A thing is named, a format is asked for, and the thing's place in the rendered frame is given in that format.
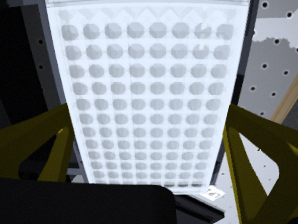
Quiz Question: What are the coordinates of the white multi-well plate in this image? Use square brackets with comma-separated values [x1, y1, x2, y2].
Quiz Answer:
[45, 0, 250, 194]

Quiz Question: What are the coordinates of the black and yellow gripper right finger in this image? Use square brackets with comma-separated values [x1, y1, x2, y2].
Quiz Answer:
[222, 103, 298, 224]

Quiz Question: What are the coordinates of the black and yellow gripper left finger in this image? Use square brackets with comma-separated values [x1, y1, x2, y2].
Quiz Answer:
[0, 102, 75, 182]

